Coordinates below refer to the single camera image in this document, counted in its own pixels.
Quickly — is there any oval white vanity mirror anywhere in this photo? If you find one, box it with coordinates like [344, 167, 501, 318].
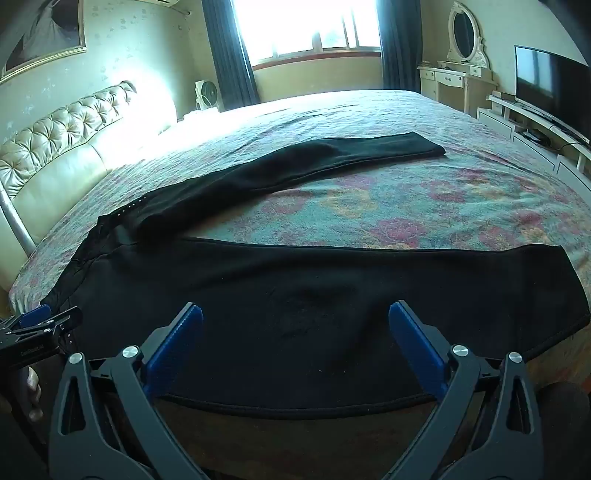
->
[447, 1, 491, 68]

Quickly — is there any white box fan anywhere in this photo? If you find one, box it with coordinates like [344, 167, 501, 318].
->
[194, 79, 225, 113]

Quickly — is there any framed wall picture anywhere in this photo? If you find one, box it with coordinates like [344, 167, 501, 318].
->
[0, 0, 88, 85]

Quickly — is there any black sock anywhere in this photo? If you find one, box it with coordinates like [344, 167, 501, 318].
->
[39, 131, 591, 422]

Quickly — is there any white television stand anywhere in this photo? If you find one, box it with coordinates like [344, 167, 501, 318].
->
[478, 90, 591, 185]

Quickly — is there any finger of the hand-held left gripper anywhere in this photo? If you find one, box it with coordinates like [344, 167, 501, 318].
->
[18, 304, 52, 329]
[9, 307, 84, 346]

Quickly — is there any dark blue curtain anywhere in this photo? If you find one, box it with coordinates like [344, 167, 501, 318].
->
[201, 0, 262, 112]
[376, 0, 423, 93]

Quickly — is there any cream tufted headboard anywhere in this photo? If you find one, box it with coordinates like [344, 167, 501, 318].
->
[0, 80, 178, 291]

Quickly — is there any floral bedspread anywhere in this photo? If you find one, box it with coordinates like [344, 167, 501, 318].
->
[7, 88, 591, 370]

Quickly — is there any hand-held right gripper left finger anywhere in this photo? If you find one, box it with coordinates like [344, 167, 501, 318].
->
[46, 302, 211, 480]

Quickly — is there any person's left hand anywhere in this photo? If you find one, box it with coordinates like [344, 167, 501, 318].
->
[23, 367, 47, 423]

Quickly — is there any brown bed base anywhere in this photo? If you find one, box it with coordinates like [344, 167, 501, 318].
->
[157, 344, 591, 480]

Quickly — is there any grey metal pole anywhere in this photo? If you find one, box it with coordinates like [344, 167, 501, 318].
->
[0, 187, 38, 257]

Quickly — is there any cream dressing table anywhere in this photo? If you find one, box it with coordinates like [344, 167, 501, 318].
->
[417, 60, 499, 116]

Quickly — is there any black flat television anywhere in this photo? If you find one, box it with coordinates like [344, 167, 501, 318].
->
[514, 45, 591, 140]

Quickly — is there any bright window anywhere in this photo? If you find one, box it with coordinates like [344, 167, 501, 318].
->
[231, 0, 384, 65]

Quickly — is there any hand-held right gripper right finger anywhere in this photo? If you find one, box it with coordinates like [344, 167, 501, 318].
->
[382, 300, 549, 480]

